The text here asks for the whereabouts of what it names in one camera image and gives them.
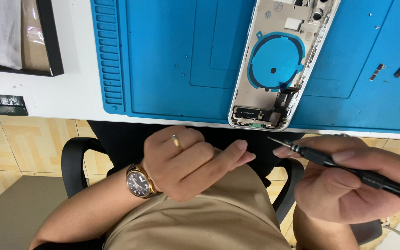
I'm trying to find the person's left hand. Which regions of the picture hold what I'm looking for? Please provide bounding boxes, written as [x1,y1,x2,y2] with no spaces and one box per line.
[141,126,256,203]

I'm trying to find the person's right hand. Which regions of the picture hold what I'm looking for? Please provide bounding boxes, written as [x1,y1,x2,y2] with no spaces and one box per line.
[273,135,400,225]

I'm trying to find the black precision screwdriver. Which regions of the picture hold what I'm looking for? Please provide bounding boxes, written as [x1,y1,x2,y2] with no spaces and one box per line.
[267,136,400,212]

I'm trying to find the gold wristwatch with dark dial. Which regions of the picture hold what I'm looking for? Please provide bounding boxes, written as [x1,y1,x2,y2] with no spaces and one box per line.
[126,163,162,199]

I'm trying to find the person's beige trousers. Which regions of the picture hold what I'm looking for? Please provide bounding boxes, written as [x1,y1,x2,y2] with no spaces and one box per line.
[103,163,293,250]

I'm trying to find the black office chair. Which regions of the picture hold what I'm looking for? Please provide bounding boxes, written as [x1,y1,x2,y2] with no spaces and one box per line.
[61,137,383,246]

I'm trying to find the blue silicone repair mat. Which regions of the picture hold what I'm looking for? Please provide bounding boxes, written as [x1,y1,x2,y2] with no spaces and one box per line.
[90,0,400,135]

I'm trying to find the opened white smartphone housing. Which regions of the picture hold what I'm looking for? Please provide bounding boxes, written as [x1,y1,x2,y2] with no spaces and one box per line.
[228,0,341,132]

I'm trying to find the grey floor mat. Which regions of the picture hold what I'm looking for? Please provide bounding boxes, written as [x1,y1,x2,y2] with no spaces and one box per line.
[0,175,69,250]

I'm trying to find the black framed tray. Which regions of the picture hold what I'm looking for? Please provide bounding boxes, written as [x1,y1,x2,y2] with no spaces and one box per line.
[0,0,64,77]

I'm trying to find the brown cardboard sheet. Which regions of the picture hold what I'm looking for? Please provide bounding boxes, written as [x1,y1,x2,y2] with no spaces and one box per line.
[21,0,51,72]

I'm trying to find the dark green foil strip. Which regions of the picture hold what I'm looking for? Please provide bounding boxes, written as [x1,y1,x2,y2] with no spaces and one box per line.
[0,93,29,116]

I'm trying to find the long silver metal bracket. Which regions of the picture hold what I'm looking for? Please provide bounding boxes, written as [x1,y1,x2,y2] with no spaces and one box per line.
[369,63,386,82]

